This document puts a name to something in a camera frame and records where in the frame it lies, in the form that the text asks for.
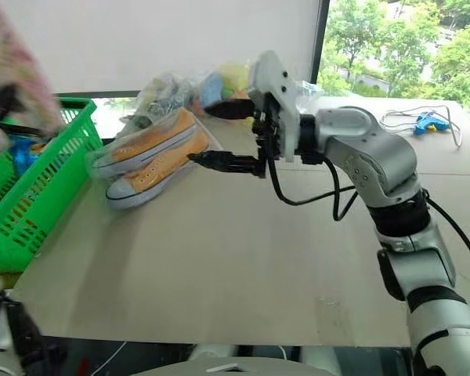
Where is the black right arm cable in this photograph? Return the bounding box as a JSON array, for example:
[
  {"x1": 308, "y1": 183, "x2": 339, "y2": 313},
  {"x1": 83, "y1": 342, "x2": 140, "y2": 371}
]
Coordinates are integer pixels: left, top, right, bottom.
[{"x1": 265, "y1": 154, "x2": 470, "y2": 280}]

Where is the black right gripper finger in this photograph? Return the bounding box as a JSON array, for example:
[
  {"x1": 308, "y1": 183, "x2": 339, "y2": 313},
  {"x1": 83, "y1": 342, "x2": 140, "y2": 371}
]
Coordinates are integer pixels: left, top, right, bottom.
[
  {"x1": 187, "y1": 150, "x2": 269, "y2": 180},
  {"x1": 204, "y1": 98, "x2": 257, "y2": 121}
]

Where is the blue item in basket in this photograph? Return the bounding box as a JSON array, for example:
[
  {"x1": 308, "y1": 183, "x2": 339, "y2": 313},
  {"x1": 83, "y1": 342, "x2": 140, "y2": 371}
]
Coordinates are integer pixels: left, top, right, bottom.
[{"x1": 10, "y1": 139, "x2": 37, "y2": 178}]

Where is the clear bag of colourful toys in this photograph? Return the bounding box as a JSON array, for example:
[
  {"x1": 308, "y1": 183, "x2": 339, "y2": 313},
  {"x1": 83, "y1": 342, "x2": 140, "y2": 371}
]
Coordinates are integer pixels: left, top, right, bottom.
[{"x1": 190, "y1": 60, "x2": 324, "y2": 119}]

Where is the white glue gun cable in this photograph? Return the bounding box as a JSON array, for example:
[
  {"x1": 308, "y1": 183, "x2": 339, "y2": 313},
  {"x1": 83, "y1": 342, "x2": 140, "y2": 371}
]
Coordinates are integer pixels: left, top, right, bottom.
[{"x1": 379, "y1": 103, "x2": 465, "y2": 150}]

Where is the orange sneaker in plastic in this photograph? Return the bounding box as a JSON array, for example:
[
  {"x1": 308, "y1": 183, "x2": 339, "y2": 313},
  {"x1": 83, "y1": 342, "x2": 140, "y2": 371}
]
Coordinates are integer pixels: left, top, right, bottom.
[
  {"x1": 104, "y1": 131, "x2": 224, "y2": 211},
  {"x1": 87, "y1": 108, "x2": 212, "y2": 179}
]

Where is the green plastic basket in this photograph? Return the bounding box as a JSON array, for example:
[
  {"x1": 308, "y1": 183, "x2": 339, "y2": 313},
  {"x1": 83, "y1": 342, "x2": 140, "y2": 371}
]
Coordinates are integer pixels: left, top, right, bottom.
[{"x1": 0, "y1": 97, "x2": 105, "y2": 275}]

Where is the clear bag with dark items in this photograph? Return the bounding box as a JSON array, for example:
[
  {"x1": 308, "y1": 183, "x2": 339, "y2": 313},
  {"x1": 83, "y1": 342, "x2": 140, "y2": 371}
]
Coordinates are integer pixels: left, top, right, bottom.
[{"x1": 119, "y1": 71, "x2": 205, "y2": 130}]

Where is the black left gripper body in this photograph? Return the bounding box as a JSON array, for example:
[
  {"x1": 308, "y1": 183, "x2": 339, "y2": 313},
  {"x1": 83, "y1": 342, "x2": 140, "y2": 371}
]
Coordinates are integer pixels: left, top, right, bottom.
[{"x1": 0, "y1": 84, "x2": 24, "y2": 118}]

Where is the blue glue gun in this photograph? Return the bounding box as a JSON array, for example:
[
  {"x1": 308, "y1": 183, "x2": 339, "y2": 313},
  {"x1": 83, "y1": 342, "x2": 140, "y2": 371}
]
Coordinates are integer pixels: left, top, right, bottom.
[{"x1": 412, "y1": 111, "x2": 450, "y2": 137}]

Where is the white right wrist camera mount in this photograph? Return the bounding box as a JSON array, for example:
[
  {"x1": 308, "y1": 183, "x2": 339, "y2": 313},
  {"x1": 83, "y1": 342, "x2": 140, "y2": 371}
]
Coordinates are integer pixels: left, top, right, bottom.
[{"x1": 249, "y1": 50, "x2": 301, "y2": 164}]

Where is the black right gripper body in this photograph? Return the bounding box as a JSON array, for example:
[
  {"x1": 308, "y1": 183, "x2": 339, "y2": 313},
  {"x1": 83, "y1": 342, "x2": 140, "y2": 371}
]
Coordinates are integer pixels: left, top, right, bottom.
[{"x1": 251, "y1": 90, "x2": 286, "y2": 161}]

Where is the white roller blind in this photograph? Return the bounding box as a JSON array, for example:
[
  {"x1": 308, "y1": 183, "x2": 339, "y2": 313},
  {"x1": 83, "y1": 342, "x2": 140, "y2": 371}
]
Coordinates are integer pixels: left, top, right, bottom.
[{"x1": 0, "y1": 0, "x2": 324, "y2": 99}]

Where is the black window frame post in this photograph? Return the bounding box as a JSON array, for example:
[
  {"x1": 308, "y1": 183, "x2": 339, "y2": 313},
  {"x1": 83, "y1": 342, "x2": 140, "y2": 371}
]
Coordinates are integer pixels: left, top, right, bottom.
[{"x1": 310, "y1": 0, "x2": 331, "y2": 85}]

